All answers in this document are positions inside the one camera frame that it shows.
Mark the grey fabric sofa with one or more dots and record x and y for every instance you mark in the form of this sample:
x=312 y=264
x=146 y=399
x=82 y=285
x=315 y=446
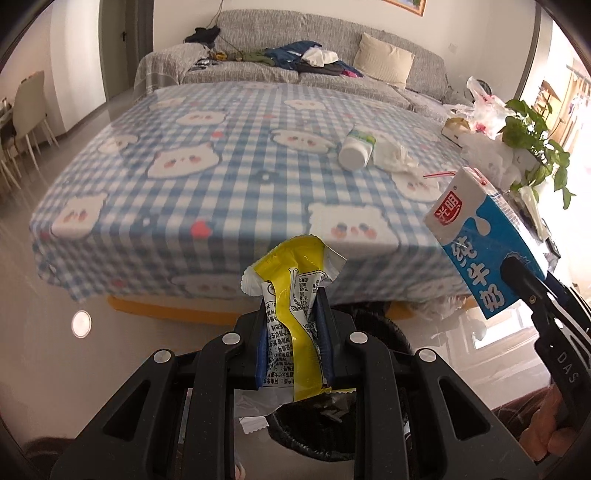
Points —
x=277 y=27

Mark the white plant pot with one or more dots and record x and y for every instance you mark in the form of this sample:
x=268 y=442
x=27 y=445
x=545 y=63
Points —
x=526 y=161

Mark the white cloth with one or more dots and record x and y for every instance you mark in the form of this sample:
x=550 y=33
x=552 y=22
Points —
x=321 y=56

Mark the white paper sheet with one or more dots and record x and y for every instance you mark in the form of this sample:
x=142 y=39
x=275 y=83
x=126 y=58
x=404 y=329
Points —
x=533 y=212

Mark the plain white plastic bag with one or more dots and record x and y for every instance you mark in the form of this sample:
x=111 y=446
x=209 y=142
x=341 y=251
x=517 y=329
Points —
x=489 y=157

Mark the blue jacket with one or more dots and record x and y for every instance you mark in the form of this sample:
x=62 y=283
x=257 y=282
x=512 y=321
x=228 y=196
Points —
x=291 y=53

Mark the person's right hand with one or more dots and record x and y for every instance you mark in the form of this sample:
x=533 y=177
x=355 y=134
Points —
x=545 y=415

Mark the red striped straw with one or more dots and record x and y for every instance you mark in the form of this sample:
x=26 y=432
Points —
x=438 y=175

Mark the crumpled white tissue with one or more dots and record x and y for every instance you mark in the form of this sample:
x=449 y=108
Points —
x=390 y=154

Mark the dark grey garment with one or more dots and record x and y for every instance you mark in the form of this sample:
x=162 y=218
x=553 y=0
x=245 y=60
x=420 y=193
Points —
x=321 y=69

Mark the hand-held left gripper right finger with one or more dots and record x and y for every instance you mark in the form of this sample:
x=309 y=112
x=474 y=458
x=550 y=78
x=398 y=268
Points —
x=324 y=341

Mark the black garment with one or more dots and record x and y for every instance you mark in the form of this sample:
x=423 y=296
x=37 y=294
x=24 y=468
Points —
x=203 y=37

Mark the olive garment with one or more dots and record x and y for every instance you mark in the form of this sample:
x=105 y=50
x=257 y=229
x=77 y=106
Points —
x=256 y=58

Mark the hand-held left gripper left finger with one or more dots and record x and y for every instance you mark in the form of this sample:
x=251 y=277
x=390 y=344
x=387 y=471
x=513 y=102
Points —
x=261 y=350

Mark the framed wall picture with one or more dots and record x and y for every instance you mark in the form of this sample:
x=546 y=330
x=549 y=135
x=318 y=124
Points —
x=406 y=5

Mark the dark flat object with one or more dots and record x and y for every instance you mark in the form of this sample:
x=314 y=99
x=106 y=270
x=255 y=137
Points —
x=552 y=254

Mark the blue checked bear tablecloth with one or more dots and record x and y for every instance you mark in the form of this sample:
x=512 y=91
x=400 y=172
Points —
x=231 y=207

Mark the grey door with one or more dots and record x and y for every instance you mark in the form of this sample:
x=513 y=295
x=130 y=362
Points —
x=129 y=46

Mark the black bin with liner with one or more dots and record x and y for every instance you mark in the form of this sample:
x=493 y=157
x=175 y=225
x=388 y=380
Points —
x=314 y=434

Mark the blue white milk carton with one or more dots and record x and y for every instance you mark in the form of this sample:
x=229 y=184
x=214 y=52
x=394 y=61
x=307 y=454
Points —
x=475 y=230

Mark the beige pillow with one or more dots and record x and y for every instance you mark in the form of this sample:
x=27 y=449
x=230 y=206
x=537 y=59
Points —
x=383 y=60

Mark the white bottle green label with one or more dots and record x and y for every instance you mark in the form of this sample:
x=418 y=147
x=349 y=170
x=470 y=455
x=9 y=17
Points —
x=353 y=152

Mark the pink cloth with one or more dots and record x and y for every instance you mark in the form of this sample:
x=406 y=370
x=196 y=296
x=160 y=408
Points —
x=352 y=73

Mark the yellow snack wrapper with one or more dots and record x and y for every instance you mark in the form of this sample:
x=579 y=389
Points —
x=300 y=323

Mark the clear plastic bag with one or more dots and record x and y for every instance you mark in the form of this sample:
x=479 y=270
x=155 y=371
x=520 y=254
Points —
x=438 y=304

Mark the small brown cardboard box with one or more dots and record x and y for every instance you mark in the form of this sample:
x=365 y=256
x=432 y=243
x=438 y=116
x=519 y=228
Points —
x=457 y=129

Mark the green leafy plant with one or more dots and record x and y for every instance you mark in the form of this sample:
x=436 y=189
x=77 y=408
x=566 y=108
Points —
x=526 y=124

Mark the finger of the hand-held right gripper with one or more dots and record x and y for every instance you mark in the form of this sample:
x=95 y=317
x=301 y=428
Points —
x=570 y=300
x=521 y=277

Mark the patterned dark cloth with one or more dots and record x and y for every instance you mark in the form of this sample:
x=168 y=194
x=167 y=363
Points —
x=201 y=64

